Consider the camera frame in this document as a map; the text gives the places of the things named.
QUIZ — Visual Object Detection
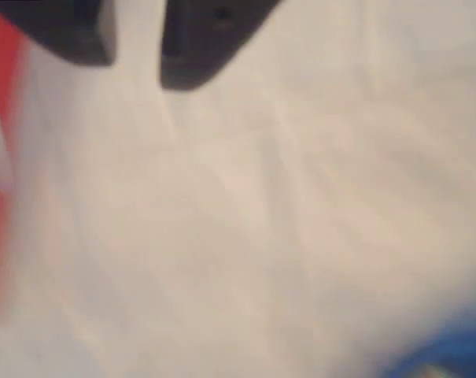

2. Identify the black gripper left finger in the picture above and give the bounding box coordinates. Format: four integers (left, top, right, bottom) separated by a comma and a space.
0, 0, 116, 67

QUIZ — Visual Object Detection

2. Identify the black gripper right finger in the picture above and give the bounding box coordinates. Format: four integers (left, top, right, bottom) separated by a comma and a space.
160, 0, 282, 91

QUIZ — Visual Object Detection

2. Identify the blue plastic bowl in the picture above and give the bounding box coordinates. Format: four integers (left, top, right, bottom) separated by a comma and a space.
378, 326, 476, 378

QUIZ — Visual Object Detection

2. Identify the red object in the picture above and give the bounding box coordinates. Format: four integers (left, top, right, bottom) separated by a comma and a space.
0, 6, 30, 316

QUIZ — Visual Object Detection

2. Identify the white cloth with stripes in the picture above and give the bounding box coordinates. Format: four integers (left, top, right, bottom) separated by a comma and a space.
0, 0, 476, 378

